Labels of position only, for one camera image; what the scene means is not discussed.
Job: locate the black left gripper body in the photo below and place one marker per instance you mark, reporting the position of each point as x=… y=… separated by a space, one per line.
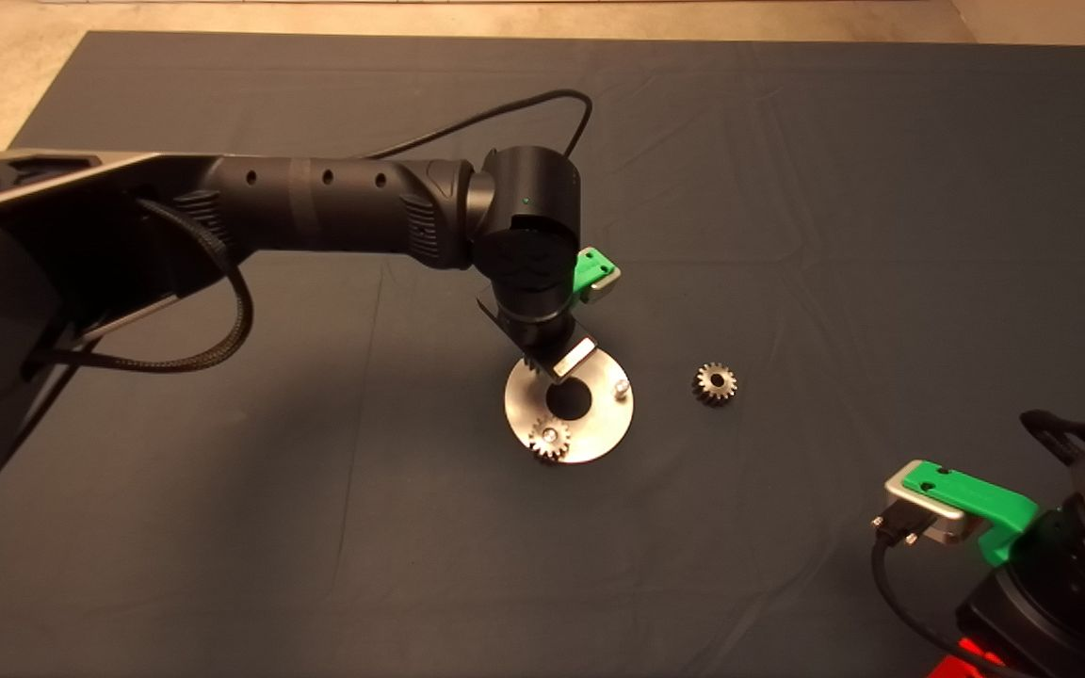
x=547 y=344

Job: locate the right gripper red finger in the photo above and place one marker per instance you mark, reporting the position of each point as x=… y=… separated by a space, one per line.
x=966 y=667

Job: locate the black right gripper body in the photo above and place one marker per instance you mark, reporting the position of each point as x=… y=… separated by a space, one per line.
x=1023 y=631

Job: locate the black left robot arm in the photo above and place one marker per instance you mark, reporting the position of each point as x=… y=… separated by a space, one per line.
x=335 y=207

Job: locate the round metal carrier plate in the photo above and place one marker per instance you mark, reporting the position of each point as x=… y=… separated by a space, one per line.
x=604 y=428

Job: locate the dark grey table cloth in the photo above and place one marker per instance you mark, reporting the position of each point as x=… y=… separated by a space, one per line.
x=787 y=188

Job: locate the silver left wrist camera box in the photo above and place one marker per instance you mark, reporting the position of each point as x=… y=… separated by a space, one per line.
x=607 y=285

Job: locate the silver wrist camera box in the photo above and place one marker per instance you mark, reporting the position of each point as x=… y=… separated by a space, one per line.
x=924 y=513
x=607 y=285

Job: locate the green left camera mount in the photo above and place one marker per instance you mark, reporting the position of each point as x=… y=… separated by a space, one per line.
x=591 y=268

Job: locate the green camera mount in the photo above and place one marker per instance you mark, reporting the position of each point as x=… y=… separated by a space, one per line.
x=976 y=494
x=591 y=268

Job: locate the green right camera mount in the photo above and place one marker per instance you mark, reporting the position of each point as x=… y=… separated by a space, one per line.
x=976 y=494

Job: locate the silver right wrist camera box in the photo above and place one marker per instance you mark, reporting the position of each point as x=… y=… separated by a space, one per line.
x=924 y=513

